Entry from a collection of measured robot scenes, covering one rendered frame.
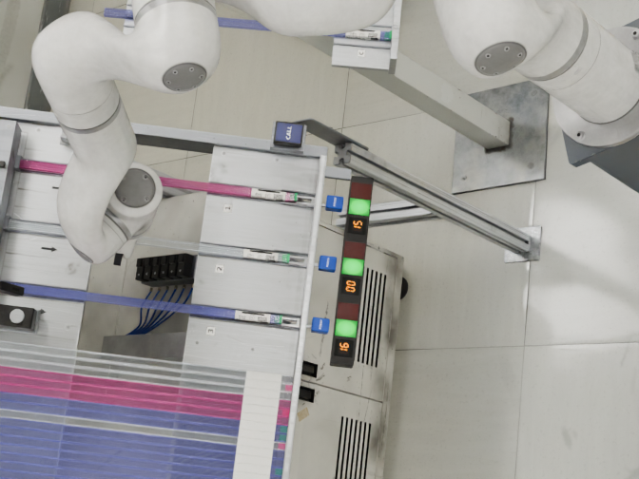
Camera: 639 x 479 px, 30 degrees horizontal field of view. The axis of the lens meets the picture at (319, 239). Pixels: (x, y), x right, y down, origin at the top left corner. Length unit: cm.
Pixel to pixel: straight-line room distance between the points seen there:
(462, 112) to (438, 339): 53
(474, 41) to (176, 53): 36
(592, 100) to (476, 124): 96
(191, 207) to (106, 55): 106
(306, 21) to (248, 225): 69
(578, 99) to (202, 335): 76
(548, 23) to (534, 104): 127
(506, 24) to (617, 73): 32
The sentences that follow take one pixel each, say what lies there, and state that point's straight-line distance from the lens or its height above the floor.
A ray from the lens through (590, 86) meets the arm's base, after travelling 172.
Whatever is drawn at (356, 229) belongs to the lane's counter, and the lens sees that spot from 211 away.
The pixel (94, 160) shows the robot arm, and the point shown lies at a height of 126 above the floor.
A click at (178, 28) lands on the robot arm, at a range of 141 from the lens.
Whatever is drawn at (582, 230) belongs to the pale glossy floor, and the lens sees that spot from 263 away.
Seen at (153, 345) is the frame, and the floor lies 66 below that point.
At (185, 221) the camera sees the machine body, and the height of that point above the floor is 62.
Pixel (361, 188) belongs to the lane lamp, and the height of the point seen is 66.
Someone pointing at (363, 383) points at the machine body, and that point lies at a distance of 266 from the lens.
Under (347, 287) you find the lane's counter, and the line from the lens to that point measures 208.
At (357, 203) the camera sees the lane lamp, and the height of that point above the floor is 66.
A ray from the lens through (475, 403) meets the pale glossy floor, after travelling 268.
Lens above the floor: 220
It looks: 46 degrees down
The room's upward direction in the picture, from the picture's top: 67 degrees counter-clockwise
